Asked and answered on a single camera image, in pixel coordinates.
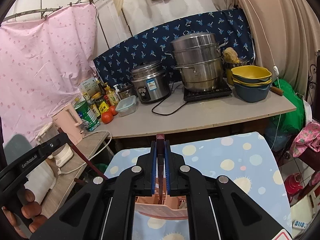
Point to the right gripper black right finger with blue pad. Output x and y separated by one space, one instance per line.
217 208

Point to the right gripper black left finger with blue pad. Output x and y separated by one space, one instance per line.
103 208

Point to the pink perforated utensil holder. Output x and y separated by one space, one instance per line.
171 208

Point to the dark red chopstick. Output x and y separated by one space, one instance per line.
160 150

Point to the left hand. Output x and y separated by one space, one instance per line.
32 210

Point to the white blender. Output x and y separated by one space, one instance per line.
61 155

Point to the blue planet pattern tablecloth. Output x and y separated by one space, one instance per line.
245 158

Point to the red thermos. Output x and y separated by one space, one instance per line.
292 185

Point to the pink electric kettle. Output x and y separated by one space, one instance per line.
68 120

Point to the front red tomato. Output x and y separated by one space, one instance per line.
107 117

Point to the red tomato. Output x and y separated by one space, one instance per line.
112 110
107 117

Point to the green plastic bottle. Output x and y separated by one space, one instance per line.
86 114

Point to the rear red tomato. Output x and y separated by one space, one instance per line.
112 110

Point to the clear food container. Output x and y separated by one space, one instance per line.
127 106

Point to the yellow oil bottle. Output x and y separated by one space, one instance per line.
112 96

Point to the green plastic bag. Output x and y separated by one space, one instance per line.
289 123

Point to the pink floral bag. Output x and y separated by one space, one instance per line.
307 138

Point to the black induction cooktop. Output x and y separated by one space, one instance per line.
222 90

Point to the pink dotted curtain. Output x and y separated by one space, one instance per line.
43 63

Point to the silver rice cooker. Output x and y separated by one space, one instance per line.
151 81

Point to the yellow top bowl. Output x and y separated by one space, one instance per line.
251 74

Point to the stainless steel steamer pot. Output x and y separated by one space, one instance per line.
199 60

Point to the beige curtain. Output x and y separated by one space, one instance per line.
285 34

